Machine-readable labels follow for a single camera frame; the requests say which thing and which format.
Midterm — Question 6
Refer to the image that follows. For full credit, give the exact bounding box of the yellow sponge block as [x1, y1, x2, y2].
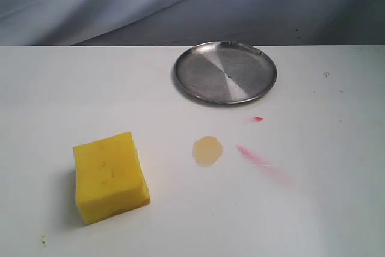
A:
[73, 132, 150, 225]

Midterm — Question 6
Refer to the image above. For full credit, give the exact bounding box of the yellowish liquid spill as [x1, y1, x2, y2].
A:
[192, 136, 223, 167]

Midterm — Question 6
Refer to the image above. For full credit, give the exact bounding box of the round metal plate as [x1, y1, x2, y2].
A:
[173, 41, 277, 105]

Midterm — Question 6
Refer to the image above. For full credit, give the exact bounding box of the grey fabric backdrop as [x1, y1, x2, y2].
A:
[1, 0, 384, 46]

